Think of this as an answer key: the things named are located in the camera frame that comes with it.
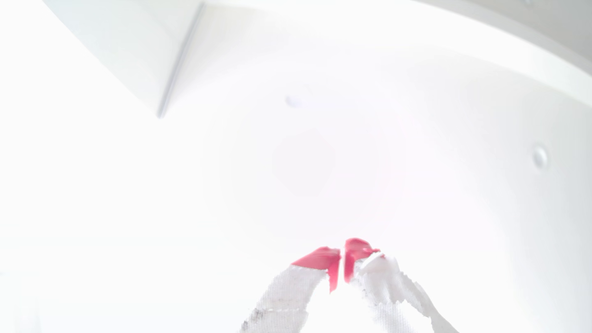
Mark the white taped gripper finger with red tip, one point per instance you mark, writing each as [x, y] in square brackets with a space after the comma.
[286, 296]
[384, 282]

